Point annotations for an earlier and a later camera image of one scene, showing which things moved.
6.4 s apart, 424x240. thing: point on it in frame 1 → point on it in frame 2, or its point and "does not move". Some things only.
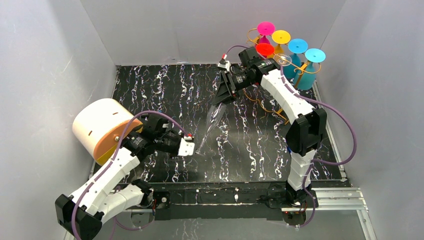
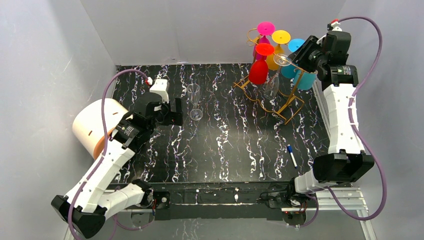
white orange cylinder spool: x=101 y=126 does not move
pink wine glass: x=265 y=28 does not move
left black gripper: x=175 y=142 → x=175 y=111
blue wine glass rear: x=296 y=46 does not move
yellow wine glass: x=280 y=37 does not move
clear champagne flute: x=215 y=112 → x=194 y=94
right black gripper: x=228 y=86 → x=305 y=51
